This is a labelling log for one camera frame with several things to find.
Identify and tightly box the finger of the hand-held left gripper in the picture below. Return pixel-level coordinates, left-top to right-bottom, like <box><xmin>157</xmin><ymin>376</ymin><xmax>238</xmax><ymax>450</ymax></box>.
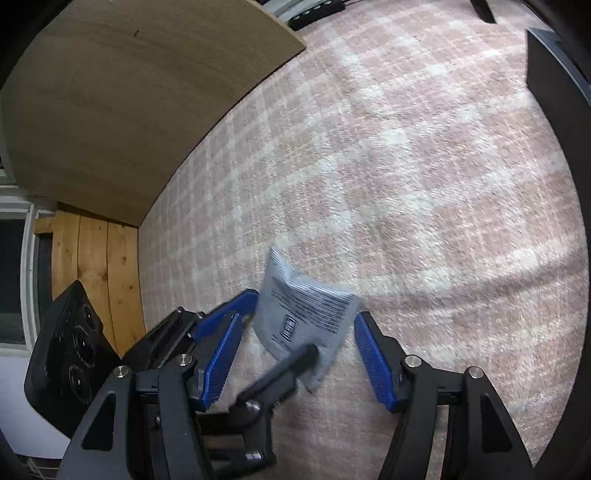
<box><xmin>196</xmin><ymin>344</ymin><xmax>320</xmax><ymax>480</ymax></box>
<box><xmin>121</xmin><ymin>289</ymin><xmax>259</xmax><ymax>370</ymax></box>

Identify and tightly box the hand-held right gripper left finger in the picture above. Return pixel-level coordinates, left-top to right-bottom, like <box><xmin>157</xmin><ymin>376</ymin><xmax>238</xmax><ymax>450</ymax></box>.
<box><xmin>56</xmin><ymin>311</ymin><xmax>244</xmax><ymax>480</ymax></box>

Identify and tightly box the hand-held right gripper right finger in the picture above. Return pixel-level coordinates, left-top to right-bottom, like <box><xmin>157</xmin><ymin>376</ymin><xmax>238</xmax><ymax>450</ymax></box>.
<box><xmin>353</xmin><ymin>311</ymin><xmax>539</xmax><ymax>480</ymax></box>

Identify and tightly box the grey-white printed packet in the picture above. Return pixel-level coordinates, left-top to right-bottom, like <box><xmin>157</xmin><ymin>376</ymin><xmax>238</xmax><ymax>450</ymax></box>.
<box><xmin>254</xmin><ymin>246</ymin><xmax>362</xmax><ymax>394</ymax></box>

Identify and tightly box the pink plaid blanket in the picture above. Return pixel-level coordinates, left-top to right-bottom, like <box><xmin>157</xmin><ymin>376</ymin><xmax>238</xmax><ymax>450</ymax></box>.
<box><xmin>137</xmin><ymin>0</ymin><xmax>589</xmax><ymax>480</ymax></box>

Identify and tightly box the wooden board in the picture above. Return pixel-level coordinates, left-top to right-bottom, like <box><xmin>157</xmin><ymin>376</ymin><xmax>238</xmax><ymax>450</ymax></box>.
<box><xmin>0</xmin><ymin>0</ymin><xmax>308</xmax><ymax>228</ymax></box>

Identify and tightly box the black power strip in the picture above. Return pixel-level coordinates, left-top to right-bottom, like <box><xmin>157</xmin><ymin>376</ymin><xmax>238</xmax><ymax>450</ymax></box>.
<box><xmin>284</xmin><ymin>0</ymin><xmax>347</xmax><ymax>32</ymax></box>

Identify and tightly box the black furniture leg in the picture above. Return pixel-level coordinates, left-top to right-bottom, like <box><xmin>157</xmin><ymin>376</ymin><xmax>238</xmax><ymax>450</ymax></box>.
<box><xmin>470</xmin><ymin>0</ymin><xmax>497</xmax><ymax>24</ymax></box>

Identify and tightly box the white window frame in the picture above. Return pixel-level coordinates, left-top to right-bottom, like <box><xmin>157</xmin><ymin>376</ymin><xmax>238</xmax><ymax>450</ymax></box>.
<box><xmin>0</xmin><ymin>168</ymin><xmax>58</xmax><ymax>358</ymax></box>

